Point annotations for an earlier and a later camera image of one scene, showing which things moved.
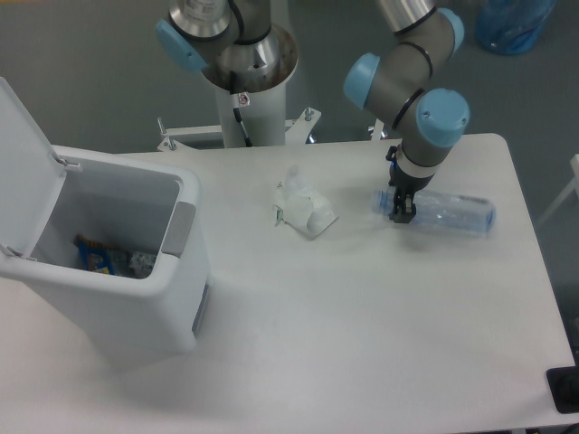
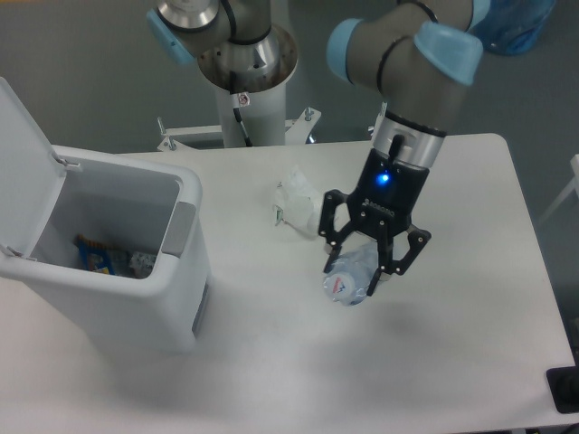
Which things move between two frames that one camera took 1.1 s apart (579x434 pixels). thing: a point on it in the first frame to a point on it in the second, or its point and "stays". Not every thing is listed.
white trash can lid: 32,178 stays
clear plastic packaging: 302,208 stays
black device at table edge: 564,384 stays
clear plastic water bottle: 441,210 to 351,277
